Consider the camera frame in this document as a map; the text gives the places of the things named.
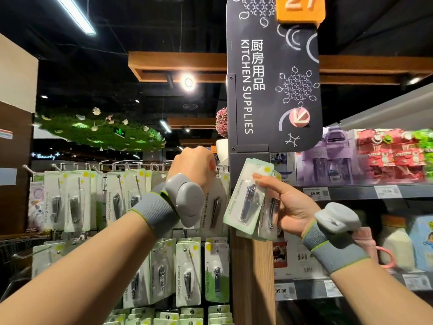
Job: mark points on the grey kitchenware shelf unit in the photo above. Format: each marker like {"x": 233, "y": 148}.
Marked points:
{"x": 365, "y": 193}

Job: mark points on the pink flowers in white pot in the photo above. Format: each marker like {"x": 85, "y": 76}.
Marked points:
{"x": 222, "y": 122}

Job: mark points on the green hanging ceiling decor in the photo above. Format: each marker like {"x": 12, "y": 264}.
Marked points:
{"x": 95, "y": 128}

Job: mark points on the dark hanging aisle sign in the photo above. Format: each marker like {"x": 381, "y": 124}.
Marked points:
{"x": 270, "y": 84}

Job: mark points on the wooden pillar panel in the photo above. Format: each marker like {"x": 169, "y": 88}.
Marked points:
{"x": 15, "y": 132}

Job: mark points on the round ceiling lamp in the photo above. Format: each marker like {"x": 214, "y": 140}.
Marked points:
{"x": 188, "y": 82}

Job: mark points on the large white product box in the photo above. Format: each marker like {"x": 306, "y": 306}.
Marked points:
{"x": 298, "y": 260}

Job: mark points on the rows of hung nail clipper packs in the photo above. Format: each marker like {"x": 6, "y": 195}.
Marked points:
{"x": 74, "y": 199}

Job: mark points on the empty silver shopping cart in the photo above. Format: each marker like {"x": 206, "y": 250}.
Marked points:
{"x": 17, "y": 257}

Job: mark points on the person's right forearm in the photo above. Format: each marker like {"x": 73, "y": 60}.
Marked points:
{"x": 392, "y": 301}

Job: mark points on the grey wrist tracker band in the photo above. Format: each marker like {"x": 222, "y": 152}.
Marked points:
{"x": 335, "y": 223}
{"x": 182, "y": 196}

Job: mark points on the person's left hand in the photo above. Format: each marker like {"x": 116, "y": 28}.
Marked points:
{"x": 193, "y": 165}

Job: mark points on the purple boxed appliance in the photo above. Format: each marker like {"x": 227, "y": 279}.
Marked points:
{"x": 331, "y": 155}

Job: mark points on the blue cartoon box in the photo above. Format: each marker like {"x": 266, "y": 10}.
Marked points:
{"x": 423, "y": 243}

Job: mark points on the person's right hand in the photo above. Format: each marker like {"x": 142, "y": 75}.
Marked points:
{"x": 294, "y": 206}

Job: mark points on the pink ceramic mug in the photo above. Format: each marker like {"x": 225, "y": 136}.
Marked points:
{"x": 369, "y": 243}

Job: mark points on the orange sign tag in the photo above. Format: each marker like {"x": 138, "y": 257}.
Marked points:
{"x": 301, "y": 6}

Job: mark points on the wooden post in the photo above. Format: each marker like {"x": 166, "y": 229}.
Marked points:
{"x": 254, "y": 281}

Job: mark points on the wooden ceiling frame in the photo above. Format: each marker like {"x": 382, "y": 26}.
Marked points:
{"x": 169, "y": 64}

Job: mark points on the cream white jug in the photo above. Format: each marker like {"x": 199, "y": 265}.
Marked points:
{"x": 399, "y": 243}

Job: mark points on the row of pink red packs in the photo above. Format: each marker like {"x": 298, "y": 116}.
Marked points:
{"x": 392, "y": 155}

